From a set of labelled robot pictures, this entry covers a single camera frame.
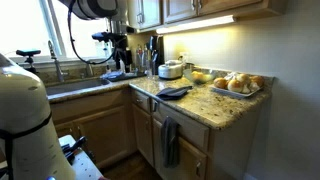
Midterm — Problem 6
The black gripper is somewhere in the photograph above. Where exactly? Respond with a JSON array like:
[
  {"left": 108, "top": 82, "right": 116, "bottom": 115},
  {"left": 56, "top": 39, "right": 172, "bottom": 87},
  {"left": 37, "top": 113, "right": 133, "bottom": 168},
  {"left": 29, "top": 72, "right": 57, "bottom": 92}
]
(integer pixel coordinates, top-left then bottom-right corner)
[{"left": 111, "top": 33, "right": 133, "bottom": 73}]

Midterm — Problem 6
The white perforated base plate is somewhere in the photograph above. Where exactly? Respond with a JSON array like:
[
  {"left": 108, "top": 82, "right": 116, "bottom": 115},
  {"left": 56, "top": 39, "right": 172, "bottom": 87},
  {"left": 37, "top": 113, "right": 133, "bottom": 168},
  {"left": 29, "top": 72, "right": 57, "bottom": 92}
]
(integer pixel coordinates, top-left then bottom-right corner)
[{"left": 58, "top": 134, "right": 105, "bottom": 180}]

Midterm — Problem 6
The black soda maker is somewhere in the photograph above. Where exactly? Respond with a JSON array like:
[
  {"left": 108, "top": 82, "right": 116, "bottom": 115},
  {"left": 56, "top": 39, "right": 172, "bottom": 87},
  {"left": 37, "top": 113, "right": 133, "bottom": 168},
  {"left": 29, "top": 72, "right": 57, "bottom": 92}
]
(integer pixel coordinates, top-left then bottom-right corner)
[{"left": 148, "top": 34, "right": 165, "bottom": 76}]

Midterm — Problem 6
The small silver cooker appliance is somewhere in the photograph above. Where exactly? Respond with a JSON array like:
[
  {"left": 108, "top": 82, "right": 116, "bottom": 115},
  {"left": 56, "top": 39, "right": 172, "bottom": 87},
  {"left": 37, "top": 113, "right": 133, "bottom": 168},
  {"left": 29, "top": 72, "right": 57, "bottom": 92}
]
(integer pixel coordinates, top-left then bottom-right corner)
[{"left": 157, "top": 59, "right": 184, "bottom": 80}]

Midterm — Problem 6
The yellow onion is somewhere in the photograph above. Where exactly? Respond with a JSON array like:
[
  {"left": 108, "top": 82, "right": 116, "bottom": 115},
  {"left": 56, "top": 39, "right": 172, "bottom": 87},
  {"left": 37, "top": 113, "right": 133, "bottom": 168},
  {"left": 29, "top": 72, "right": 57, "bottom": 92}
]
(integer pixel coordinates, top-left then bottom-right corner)
[
  {"left": 213, "top": 77, "right": 229, "bottom": 90},
  {"left": 227, "top": 79, "right": 245, "bottom": 94},
  {"left": 235, "top": 73, "right": 252, "bottom": 85},
  {"left": 249, "top": 75, "right": 266, "bottom": 88}
]

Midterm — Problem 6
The clear glass bottle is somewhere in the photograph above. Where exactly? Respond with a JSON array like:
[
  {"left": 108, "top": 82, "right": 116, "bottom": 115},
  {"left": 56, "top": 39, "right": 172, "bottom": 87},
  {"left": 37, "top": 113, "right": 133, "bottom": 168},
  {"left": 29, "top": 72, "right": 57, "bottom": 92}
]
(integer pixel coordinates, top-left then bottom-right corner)
[{"left": 144, "top": 46, "right": 154, "bottom": 77}]

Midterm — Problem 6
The white dish brush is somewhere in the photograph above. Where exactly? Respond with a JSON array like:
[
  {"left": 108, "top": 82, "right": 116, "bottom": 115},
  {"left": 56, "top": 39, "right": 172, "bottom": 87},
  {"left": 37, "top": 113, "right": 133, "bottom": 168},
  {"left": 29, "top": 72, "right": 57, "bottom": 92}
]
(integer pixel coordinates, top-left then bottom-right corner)
[{"left": 103, "top": 46, "right": 112, "bottom": 74}]

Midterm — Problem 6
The chrome kitchen faucet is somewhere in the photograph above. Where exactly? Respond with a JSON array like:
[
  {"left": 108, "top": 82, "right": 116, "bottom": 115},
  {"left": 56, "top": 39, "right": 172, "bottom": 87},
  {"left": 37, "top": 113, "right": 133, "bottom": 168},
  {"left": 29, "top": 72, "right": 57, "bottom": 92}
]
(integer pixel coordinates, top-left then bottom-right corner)
[{"left": 47, "top": 40, "right": 70, "bottom": 83}]

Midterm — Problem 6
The glass fruit bowl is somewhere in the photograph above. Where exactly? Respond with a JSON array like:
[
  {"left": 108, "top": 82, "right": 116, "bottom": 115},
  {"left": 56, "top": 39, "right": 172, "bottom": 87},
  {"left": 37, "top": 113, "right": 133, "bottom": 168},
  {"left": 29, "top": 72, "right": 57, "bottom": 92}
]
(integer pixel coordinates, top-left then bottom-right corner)
[{"left": 183, "top": 68, "right": 216, "bottom": 85}]

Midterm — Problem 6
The wide wooden cabinet door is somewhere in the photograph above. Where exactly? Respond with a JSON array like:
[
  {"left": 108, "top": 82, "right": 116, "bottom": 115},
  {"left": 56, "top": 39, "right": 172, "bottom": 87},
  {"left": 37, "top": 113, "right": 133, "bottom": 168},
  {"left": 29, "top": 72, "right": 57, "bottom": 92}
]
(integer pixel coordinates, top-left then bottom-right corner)
[{"left": 152, "top": 118, "right": 208, "bottom": 180}]

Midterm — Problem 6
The small wooden drawer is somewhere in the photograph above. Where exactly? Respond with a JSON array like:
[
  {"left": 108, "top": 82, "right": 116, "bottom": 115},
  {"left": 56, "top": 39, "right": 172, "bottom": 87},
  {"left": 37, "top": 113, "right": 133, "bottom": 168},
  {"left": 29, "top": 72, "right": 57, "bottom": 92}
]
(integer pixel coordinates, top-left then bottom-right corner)
[{"left": 130, "top": 88, "right": 152, "bottom": 114}]

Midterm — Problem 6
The bright kitchen window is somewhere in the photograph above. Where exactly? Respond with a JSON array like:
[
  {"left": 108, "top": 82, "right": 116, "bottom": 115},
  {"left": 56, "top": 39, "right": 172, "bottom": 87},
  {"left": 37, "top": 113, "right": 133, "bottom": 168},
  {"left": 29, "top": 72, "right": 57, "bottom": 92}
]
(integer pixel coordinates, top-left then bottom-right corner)
[{"left": 0, "top": 0, "right": 116, "bottom": 63}]

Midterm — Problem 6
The narrow wooden cabinet door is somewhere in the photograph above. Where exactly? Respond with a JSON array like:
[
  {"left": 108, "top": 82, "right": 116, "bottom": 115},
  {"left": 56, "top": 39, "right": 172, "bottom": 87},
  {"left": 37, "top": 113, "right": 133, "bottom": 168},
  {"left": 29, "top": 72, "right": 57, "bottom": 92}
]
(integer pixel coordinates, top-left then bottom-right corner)
[{"left": 132, "top": 103, "right": 155, "bottom": 167}]

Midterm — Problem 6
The black camera on tripod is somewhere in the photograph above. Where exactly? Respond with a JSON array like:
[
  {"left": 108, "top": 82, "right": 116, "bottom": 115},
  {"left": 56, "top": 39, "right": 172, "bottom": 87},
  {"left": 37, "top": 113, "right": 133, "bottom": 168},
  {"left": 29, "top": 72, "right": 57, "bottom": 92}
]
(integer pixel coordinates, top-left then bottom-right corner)
[{"left": 15, "top": 48, "right": 42, "bottom": 75}]

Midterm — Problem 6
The black clamp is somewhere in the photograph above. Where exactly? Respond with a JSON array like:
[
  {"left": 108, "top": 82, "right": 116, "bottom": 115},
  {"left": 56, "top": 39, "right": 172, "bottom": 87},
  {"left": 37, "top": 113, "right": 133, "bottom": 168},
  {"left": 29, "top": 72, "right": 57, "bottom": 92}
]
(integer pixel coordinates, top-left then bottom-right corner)
[{"left": 61, "top": 135, "right": 88, "bottom": 165}]

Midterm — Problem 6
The white rectangular plate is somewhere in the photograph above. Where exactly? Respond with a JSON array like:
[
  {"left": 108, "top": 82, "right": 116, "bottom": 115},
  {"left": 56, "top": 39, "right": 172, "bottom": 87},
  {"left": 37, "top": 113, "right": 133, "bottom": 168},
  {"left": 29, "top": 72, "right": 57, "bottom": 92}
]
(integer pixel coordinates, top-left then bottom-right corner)
[{"left": 209, "top": 83, "right": 264, "bottom": 99}]

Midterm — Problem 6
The wide wooden drawer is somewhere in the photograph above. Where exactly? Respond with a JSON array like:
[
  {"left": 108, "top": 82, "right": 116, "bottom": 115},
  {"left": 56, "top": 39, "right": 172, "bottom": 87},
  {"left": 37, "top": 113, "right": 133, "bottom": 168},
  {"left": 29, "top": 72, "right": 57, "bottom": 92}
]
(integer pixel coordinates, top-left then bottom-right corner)
[{"left": 151, "top": 99, "right": 211, "bottom": 152}]

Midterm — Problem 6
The yellow fruit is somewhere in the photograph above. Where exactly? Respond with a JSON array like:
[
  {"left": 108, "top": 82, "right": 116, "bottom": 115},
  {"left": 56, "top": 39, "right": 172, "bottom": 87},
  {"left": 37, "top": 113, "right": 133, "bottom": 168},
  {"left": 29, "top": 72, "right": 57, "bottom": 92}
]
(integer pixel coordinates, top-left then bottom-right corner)
[{"left": 190, "top": 70, "right": 206, "bottom": 83}]

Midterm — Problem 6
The white wall outlet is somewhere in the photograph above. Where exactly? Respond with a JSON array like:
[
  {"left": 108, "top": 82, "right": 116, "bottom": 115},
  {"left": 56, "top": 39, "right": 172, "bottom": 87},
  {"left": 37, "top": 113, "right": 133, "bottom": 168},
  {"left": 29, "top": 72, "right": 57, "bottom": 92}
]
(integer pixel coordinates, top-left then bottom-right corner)
[{"left": 179, "top": 51, "right": 189, "bottom": 63}]

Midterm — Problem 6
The wooden upper cabinet door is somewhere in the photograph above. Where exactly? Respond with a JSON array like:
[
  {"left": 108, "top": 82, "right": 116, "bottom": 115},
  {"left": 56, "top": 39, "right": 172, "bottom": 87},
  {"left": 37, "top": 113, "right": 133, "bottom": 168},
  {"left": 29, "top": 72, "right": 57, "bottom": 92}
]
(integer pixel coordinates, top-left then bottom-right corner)
[
  {"left": 198, "top": 0, "right": 268, "bottom": 16},
  {"left": 163, "top": 0, "right": 200, "bottom": 25},
  {"left": 126, "top": 0, "right": 164, "bottom": 32}
]

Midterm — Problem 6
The under-cabinet light bar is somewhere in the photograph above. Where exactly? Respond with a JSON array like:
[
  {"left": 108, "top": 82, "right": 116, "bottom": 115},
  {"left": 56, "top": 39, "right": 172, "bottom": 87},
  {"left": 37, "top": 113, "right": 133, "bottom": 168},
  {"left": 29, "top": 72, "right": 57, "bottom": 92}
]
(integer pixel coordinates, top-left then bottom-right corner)
[{"left": 155, "top": 14, "right": 238, "bottom": 36}]

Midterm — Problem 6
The stainless steel sink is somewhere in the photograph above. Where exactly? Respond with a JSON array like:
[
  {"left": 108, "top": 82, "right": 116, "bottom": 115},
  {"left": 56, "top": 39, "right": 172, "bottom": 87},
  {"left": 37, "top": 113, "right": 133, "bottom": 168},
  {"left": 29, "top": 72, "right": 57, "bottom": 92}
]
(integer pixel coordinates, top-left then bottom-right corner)
[{"left": 44, "top": 78, "right": 112, "bottom": 97}]

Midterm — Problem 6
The chrome soap dispenser pump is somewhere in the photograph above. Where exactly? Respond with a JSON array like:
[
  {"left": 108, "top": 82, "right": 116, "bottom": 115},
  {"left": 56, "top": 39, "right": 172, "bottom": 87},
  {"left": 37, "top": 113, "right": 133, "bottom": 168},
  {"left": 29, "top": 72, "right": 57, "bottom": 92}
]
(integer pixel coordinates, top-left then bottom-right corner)
[{"left": 84, "top": 59, "right": 95, "bottom": 78}]

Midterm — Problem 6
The grey hanging towel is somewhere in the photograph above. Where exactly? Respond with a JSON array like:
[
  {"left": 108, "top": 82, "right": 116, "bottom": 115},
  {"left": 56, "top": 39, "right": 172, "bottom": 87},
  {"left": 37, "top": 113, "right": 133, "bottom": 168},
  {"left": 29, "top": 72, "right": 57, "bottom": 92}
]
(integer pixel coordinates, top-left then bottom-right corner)
[{"left": 160, "top": 116, "right": 181, "bottom": 169}]

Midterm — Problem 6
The wooden sink front panel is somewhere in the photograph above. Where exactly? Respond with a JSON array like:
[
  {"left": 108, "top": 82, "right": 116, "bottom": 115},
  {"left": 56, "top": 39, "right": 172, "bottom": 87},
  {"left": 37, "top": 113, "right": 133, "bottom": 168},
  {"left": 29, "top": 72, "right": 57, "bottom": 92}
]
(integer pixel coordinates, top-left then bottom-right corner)
[{"left": 49, "top": 89, "right": 127, "bottom": 124}]

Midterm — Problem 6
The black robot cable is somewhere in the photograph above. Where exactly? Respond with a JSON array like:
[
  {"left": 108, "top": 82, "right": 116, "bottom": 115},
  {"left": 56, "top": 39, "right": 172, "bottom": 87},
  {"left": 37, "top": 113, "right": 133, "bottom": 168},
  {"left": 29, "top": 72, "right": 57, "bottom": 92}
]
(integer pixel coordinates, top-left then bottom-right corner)
[{"left": 66, "top": 0, "right": 118, "bottom": 66}]

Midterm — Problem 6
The wooden sink cabinet door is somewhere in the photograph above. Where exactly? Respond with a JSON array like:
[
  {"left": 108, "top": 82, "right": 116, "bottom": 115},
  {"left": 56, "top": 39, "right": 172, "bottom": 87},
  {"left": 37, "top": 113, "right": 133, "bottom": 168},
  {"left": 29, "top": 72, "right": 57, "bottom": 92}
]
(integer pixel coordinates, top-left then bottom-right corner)
[
  {"left": 53, "top": 121, "right": 77, "bottom": 139},
  {"left": 71, "top": 105, "right": 134, "bottom": 169}
]

